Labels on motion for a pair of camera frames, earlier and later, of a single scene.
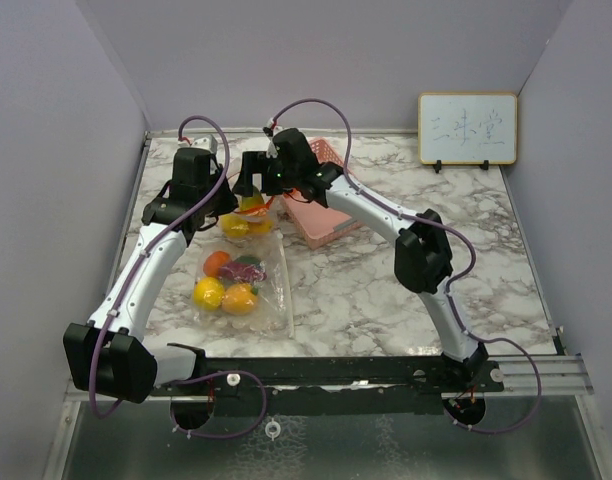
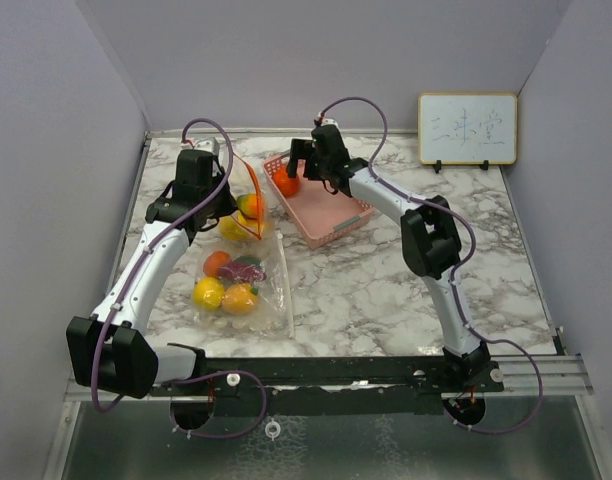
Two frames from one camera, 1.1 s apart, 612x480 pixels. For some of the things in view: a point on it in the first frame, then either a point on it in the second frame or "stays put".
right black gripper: [253, 163] to [301, 150]
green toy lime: [248, 259] stays put
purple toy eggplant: [241, 272] stays put
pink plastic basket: [317, 224] stays put
